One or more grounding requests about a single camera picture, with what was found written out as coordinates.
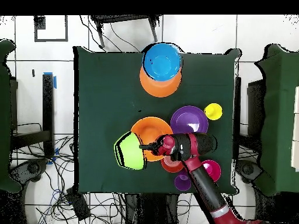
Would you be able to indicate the purple cup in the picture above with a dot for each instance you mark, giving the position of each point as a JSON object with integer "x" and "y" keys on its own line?
{"x": 182, "y": 183}

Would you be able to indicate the small red-orange bowl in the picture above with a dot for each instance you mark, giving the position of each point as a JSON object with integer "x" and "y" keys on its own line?
{"x": 171, "y": 166}

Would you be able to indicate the green bowl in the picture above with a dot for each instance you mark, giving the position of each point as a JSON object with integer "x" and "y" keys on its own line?
{"x": 130, "y": 151}

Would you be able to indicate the yellow cup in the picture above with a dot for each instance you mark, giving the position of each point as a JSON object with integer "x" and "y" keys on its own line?
{"x": 213, "y": 112}

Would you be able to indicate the pink bowl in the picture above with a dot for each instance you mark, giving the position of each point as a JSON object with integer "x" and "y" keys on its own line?
{"x": 213, "y": 169}

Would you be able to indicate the dark green tablecloth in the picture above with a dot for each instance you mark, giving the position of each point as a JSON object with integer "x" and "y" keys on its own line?
{"x": 105, "y": 93}

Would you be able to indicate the black beam with blue tape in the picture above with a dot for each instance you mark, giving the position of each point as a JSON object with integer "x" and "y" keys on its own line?
{"x": 48, "y": 105}

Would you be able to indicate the black power strip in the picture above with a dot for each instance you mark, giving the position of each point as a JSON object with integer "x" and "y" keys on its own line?
{"x": 78, "y": 205}

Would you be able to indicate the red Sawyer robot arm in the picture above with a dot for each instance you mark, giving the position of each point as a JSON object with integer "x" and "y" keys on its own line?
{"x": 205, "y": 184}

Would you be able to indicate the opaque blue bowl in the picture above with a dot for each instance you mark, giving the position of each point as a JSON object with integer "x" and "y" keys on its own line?
{"x": 162, "y": 61}

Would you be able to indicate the wide purple bowl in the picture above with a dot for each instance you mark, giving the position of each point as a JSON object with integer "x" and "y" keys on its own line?
{"x": 188, "y": 116}

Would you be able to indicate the black metal stand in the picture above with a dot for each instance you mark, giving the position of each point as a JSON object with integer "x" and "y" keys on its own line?
{"x": 121, "y": 18}

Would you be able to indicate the neighbouring green table cloth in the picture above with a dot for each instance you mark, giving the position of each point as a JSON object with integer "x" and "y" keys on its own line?
{"x": 4, "y": 116}
{"x": 280, "y": 105}

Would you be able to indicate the small black floor marker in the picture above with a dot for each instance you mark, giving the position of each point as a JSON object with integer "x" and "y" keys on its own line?
{"x": 33, "y": 73}

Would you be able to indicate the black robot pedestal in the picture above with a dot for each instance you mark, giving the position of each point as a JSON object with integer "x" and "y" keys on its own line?
{"x": 149, "y": 210}

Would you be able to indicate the large orange bowl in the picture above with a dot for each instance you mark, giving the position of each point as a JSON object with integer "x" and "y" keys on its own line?
{"x": 161, "y": 89}
{"x": 149, "y": 127}

